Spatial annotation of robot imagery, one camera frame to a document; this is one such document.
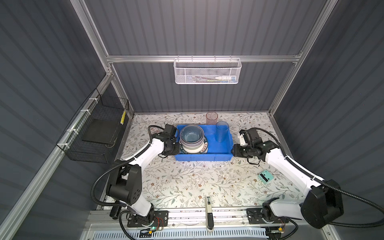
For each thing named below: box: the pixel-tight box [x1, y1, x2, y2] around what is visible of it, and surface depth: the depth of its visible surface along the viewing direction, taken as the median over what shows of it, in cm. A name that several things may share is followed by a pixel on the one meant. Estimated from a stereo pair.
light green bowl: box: [182, 144, 205, 154], surface depth 95 cm
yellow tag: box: [120, 110, 126, 125], surface depth 84 cm
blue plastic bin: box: [174, 124, 234, 161], surface depth 100 cm
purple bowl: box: [180, 141, 205, 149], surface depth 90 cm
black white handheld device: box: [205, 196, 214, 233], surface depth 74 cm
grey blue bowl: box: [179, 124, 205, 144], surface depth 96 cm
